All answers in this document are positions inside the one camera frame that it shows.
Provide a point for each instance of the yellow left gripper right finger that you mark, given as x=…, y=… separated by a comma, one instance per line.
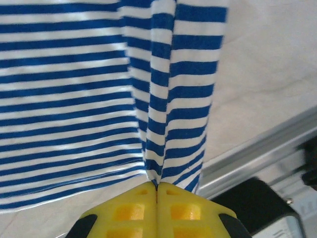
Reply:
x=188, y=215

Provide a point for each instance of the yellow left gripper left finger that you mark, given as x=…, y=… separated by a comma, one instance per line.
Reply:
x=128, y=215

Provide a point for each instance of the blue white striped tank top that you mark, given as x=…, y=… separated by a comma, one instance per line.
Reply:
x=74, y=99

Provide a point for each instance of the wide aluminium base rail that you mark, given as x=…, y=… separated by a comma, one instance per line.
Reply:
x=247, y=158

